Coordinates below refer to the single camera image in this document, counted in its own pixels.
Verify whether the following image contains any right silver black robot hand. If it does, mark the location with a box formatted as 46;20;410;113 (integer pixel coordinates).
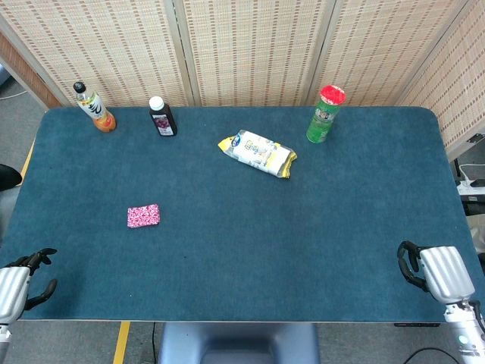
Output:
396;240;477;304

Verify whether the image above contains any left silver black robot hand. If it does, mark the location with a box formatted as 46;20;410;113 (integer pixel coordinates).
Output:
0;248;58;325

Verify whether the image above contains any pink patterned packet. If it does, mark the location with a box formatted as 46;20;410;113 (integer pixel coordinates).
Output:
127;203;161;229

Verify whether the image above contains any white power strip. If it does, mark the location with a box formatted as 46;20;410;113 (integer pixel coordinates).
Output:
456;177;485;196

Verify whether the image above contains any black chair seat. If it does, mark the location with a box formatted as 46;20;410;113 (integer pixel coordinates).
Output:
0;163;23;192

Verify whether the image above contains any beige woven screen panel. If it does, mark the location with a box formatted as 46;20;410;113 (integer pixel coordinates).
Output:
306;0;477;107
173;0;337;108
0;0;195;109
397;0;485;151

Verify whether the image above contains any green chips can red lid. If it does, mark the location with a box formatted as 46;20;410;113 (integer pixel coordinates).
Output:
305;84;347;144

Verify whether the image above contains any orange drink bottle black cap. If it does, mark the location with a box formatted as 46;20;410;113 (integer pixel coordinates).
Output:
73;81;117;133

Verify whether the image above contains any blue felt desk mat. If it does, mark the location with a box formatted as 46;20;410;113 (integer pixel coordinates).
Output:
0;105;480;325

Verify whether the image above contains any brown woven screen panel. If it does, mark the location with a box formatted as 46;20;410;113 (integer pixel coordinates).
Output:
0;30;62;111

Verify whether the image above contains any blue-grey robot torso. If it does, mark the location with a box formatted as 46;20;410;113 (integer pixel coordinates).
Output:
157;322;321;364

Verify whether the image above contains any dark grape juice bottle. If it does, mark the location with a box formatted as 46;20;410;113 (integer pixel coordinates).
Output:
148;96;178;137

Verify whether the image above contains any white yellow snack bag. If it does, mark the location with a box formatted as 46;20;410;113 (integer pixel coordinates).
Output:
217;129;298;180

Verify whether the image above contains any black floor cable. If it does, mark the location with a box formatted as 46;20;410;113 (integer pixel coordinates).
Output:
403;346;462;364

